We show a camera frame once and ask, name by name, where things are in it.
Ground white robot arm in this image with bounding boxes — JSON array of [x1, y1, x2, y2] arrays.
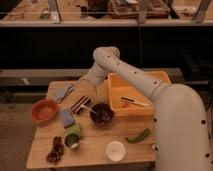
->
[[84, 46, 213, 171]]

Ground white paper cup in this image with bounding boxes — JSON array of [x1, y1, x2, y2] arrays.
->
[[105, 141, 126, 162]]

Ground metal cup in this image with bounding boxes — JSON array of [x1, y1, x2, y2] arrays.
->
[[64, 134, 80, 150]]

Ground yellow plastic bin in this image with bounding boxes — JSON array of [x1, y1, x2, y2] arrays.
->
[[107, 70, 172, 118]]

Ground metal spoon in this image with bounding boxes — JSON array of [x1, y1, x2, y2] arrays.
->
[[81, 104, 98, 114]]

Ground dark brown bowl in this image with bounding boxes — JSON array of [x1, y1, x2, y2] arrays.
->
[[90, 103, 114, 126]]

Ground grey blue scissors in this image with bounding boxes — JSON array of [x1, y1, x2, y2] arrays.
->
[[54, 84, 74, 102]]

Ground blue sponge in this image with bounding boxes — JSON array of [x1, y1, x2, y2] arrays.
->
[[60, 109, 75, 128]]

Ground green cloth piece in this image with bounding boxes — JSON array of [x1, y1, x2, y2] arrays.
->
[[65, 123, 83, 138]]

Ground wooden table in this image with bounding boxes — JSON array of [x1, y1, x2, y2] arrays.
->
[[26, 79, 157, 170]]

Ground green pepper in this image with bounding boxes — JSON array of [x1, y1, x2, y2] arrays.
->
[[125, 129, 151, 144]]

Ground orange plastic bowl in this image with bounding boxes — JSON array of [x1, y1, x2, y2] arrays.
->
[[31, 98, 59, 125]]

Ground dark grape bunch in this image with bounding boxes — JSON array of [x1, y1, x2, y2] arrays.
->
[[46, 136, 64, 164]]

